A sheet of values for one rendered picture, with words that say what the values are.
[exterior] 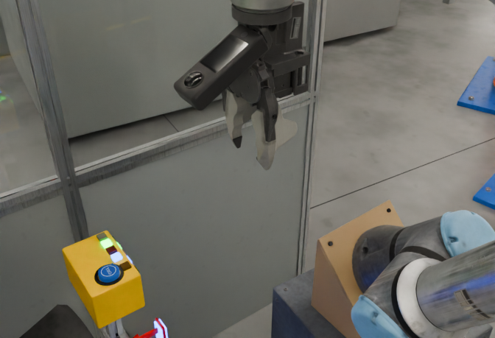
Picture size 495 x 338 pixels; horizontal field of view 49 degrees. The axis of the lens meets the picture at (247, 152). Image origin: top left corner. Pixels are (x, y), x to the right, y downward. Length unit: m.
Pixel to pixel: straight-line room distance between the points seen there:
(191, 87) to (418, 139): 3.07
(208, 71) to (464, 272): 0.37
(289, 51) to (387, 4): 4.50
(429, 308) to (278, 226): 1.39
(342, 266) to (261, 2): 0.54
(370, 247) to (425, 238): 0.15
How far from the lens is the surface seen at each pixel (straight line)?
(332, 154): 3.35
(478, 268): 0.66
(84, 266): 1.12
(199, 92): 0.61
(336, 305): 1.04
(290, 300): 1.11
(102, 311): 1.09
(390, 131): 3.66
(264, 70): 0.65
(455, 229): 0.86
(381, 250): 0.97
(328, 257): 0.98
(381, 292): 0.80
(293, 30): 0.68
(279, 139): 0.70
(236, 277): 2.10
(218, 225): 1.87
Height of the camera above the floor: 1.83
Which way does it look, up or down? 33 degrees down
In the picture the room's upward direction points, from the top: straight up
